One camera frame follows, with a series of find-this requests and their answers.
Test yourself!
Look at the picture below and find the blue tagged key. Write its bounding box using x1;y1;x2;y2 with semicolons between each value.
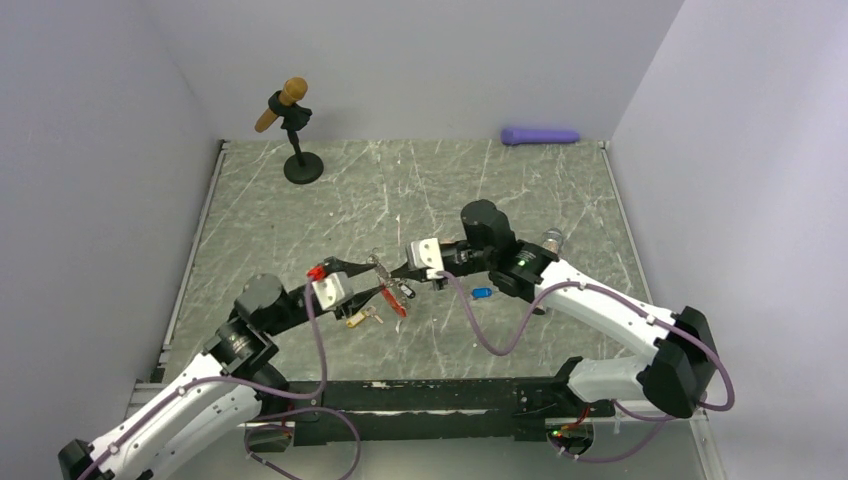
470;287;493;300

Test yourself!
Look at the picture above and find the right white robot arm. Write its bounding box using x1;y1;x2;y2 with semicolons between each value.
391;200;727;418

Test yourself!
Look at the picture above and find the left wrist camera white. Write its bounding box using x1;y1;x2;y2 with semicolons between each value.
307;266;355;311

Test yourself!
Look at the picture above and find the purple cylinder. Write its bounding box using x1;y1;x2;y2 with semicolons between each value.
500;127;581;146

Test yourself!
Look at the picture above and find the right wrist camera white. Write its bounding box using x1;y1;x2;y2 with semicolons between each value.
406;237;445;281

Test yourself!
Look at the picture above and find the red handled metal keyring holder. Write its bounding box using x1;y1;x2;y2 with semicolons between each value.
367;253;408;319

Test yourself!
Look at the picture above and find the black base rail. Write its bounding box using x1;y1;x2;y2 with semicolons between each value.
257;377;615;446

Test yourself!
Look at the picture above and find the brown microphone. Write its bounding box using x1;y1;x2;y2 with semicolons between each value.
254;77;312;133

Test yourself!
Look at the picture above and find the black microphone stand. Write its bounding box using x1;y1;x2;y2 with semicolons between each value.
282;129;324;185

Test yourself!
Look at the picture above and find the yellow tagged key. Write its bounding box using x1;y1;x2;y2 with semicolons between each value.
345;306;384;328

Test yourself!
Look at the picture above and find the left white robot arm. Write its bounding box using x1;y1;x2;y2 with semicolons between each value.
58;257;382;479

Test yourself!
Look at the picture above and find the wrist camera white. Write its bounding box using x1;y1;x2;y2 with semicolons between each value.
406;237;445;281
307;266;355;311

